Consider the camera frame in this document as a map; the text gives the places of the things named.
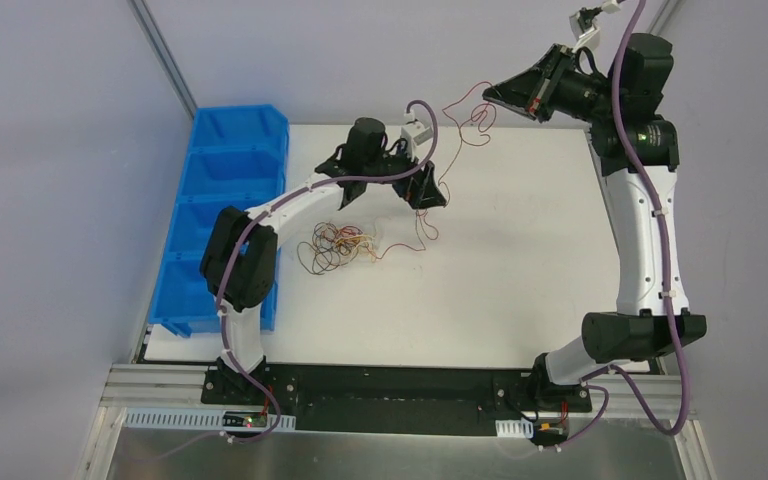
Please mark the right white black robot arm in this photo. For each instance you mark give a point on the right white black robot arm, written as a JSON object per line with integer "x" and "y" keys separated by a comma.
{"x": 638, "y": 156}

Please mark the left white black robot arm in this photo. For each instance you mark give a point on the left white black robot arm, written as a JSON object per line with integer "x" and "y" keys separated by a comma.
{"x": 239, "y": 263}

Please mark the left corner aluminium post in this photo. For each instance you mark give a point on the left corner aluminium post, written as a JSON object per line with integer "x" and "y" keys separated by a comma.
{"x": 163, "y": 54}

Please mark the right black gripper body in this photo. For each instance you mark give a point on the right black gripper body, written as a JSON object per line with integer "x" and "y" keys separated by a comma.
{"x": 544, "y": 82}

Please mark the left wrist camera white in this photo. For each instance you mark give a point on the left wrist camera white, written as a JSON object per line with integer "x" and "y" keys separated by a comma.
{"x": 414, "y": 133}

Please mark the aluminium frame rail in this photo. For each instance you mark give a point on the aluminium frame rail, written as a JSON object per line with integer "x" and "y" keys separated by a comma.
{"x": 181, "y": 386}

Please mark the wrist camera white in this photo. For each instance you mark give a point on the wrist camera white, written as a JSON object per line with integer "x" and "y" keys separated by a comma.
{"x": 585, "y": 28}
{"x": 414, "y": 133}

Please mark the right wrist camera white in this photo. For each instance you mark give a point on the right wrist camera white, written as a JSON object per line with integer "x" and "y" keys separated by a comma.
{"x": 585, "y": 28}

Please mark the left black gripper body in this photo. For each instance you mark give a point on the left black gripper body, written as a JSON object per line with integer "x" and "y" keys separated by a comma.
{"x": 413, "y": 177}

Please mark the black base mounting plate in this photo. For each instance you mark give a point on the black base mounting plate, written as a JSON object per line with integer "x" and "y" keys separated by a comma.
{"x": 392, "y": 400}

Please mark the white slotted cable duct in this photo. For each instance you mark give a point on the white slotted cable duct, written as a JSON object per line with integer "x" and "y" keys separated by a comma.
{"x": 236, "y": 421}

